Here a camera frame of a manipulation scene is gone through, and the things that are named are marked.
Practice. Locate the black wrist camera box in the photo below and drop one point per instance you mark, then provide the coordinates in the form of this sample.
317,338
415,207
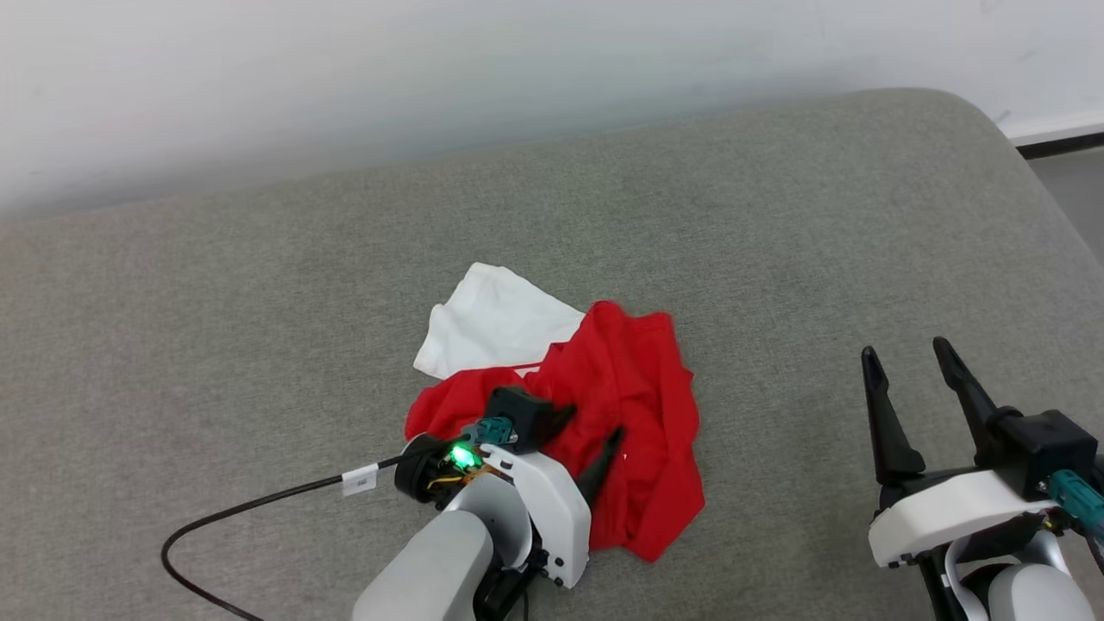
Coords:
522,414
1048,448

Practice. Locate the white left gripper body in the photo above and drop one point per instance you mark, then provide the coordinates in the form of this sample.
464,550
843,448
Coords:
552,509

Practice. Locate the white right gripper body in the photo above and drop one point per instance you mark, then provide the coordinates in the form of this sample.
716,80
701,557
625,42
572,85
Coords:
949,513

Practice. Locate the white wall baseboard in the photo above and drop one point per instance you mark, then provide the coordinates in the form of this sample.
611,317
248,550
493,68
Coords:
1056,128

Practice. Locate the red and white garment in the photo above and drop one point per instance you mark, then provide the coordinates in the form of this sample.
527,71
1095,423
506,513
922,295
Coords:
630,388

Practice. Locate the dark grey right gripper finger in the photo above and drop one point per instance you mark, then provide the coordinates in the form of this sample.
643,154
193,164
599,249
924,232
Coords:
970,392
888,431

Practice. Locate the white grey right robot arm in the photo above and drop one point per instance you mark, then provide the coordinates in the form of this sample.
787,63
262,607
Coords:
1035,595

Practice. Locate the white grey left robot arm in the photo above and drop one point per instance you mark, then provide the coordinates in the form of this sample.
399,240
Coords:
431,561

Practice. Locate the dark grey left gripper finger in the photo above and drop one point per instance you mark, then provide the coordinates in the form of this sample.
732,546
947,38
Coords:
602,467
562,417

